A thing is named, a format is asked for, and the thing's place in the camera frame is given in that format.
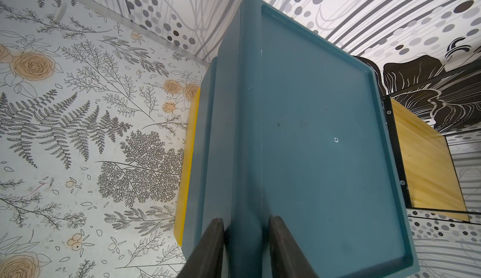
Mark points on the wooden metal shelf rack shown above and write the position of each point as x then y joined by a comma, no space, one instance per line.
425,167

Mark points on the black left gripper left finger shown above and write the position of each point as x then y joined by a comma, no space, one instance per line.
207,258

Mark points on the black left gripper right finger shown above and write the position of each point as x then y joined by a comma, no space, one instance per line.
287,259

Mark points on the teal drawer cabinet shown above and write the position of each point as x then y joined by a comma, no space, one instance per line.
290,125

